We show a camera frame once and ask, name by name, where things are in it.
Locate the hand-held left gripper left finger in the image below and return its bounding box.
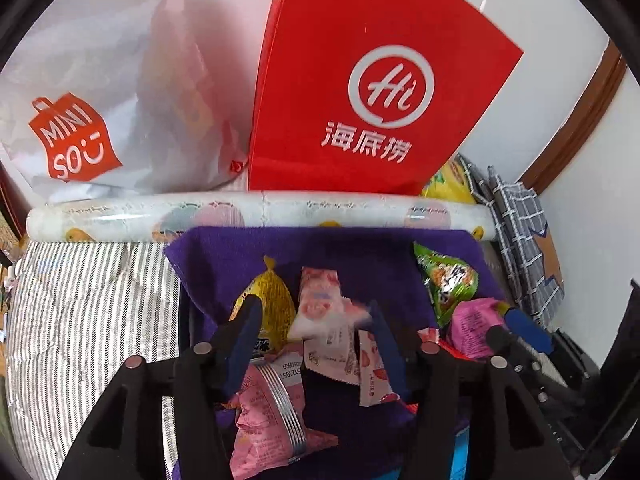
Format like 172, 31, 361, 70
70, 296, 264, 480

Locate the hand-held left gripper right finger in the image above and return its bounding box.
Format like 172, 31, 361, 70
370, 300, 576, 480

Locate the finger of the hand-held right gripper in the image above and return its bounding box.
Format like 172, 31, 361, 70
502, 306, 598, 378
486, 327, 573, 403

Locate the magenta snack packet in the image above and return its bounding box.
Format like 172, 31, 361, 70
446, 297, 512, 361

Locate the yellow snack packet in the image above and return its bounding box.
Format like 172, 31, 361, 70
229, 256, 297, 356

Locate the green snack packet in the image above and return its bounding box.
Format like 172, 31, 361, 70
412, 242, 480, 330

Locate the narrow pink white snack packet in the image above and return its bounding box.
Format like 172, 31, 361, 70
357, 330, 404, 408

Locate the red snack packet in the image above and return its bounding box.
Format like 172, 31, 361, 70
417, 327, 482, 362

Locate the white snack packet pink print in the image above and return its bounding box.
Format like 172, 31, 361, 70
302, 324, 362, 387

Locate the large pink snack packet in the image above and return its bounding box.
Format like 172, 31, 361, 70
225, 350, 341, 480

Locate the purple cloth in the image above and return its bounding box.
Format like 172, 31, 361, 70
164, 226, 506, 480

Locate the grey plaid cloth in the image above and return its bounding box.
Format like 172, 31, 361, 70
457, 152, 567, 330

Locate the blue box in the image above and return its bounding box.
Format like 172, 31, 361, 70
449, 427, 474, 480

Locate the rolled patterned plastic tablecloth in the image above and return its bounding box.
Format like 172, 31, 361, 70
26, 189, 500, 244

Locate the yellow plastic bag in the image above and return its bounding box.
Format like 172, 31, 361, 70
420, 157, 478, 205

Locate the grey striped cloth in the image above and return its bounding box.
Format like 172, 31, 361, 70
5, 240, 194, 480

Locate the brown wooden furniture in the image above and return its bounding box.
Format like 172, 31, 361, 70
0, 162, 28, 292

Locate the red paper bag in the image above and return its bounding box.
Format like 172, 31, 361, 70
247, 0, 525, 196

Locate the white paper bag orange logo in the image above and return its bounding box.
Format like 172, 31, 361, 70
0, 0, 251, 202

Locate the brown wooden door frame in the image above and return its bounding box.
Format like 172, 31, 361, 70
520, 35, 628, 196

